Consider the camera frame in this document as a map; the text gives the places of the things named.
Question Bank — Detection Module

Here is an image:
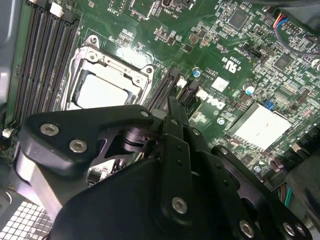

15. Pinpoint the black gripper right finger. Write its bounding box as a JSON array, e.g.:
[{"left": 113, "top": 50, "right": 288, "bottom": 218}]
[{"left": 176, "top": 99, "right": 313, "bottom": 240}]

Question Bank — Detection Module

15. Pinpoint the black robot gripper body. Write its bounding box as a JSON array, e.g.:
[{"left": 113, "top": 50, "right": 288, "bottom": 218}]
[{"left": 49, "top": 124, "right": 235, "bottom": 240}]

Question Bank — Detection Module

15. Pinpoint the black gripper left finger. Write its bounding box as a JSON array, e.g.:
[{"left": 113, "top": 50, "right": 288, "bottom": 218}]
[{"left": 12, "top": 96, "right": 196, "bottom": 226}]

